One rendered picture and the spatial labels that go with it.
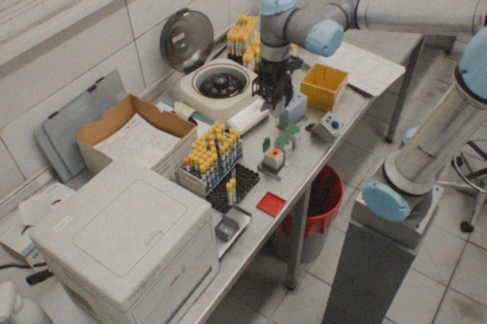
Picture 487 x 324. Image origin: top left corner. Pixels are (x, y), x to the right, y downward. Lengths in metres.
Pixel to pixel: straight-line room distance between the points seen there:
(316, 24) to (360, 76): 0.85
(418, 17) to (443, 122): 0.22
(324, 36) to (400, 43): 1.11
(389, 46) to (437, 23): 1.06
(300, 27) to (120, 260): 0.60
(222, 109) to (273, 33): 0.50
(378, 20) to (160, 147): 0.76
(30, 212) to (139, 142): 0.38
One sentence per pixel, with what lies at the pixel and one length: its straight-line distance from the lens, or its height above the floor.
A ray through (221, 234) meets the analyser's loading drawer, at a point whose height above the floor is 0.93.
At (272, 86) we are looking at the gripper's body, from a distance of 1.12.
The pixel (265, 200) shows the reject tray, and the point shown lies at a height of 0.88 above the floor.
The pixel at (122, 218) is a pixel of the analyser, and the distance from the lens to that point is 0.98.
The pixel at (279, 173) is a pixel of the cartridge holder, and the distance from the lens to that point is 1.40.
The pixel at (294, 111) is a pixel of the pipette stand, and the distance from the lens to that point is 1.51.
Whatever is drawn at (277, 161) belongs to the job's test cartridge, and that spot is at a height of 0.94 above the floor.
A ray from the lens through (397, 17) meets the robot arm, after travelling 1.01.
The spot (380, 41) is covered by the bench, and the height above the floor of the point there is 0.87.
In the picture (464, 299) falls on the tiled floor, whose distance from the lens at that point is 2.36.
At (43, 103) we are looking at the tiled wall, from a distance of 1.41.
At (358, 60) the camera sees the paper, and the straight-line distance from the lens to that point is 1.89.
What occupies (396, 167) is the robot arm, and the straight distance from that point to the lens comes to 1.02.
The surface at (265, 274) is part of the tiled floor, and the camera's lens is 2.21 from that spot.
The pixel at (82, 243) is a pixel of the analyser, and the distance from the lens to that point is 0.97.
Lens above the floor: 1.95
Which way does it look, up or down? 48 degrees down
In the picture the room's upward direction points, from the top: 2 degrees counter-clockwise
